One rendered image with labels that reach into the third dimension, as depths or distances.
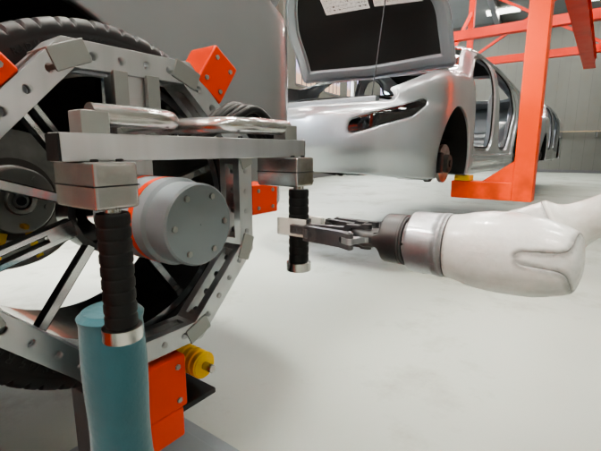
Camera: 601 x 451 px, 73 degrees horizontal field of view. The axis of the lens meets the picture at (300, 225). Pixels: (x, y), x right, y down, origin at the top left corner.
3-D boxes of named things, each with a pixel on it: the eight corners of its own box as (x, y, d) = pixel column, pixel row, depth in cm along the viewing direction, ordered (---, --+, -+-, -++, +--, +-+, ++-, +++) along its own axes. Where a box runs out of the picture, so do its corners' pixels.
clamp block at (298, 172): (275, 182, 78) (275, 155, 77) (314, 185, 72) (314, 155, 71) (257, 184, 74) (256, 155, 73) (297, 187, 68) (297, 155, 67)
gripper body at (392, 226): (398, 271, 58) (342, 260, 63) (419, 259, 64) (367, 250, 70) (400, 219, 56) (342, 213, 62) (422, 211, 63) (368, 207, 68)
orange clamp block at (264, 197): (229, 212, 97) (255, 208, 104) (253, 216, 92) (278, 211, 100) (228, 182, 96) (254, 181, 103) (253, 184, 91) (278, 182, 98)
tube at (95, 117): (132, 140, 68) (127, 72, 66) (211, 138, 56) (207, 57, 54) (10, 138, 54) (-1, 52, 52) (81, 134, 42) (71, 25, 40)
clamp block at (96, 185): (99, 200, 51) (95, 157, 50) (140, 207, 45) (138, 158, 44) (55, 205, 47) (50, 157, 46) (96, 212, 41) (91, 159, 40)
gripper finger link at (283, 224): (311, 237, 69) (308, 238, 68) (279, 233, 73) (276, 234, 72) (311, 220, 69) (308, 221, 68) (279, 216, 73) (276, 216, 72)
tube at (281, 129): (221, 141, 83) (219, 88, 81) (297, 140, 72) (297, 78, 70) (144, 140, 69) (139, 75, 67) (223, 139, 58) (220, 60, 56)
